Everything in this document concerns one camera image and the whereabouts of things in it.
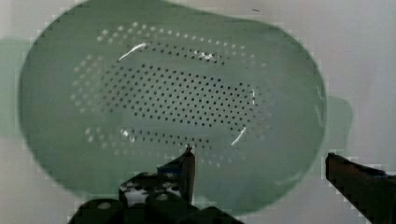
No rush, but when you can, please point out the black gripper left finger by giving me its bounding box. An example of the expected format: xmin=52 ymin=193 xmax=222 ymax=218
xmin=119 ymin=146 xmax=196 ymax=205

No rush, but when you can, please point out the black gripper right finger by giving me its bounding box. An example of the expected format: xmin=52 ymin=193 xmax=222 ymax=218
xmin=325 ymin=153 xmax=396 ymax=224

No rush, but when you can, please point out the green plastic strainer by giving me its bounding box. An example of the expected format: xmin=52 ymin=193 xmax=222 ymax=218
xmin=17 ymin=0 xmax=354 ymax=216

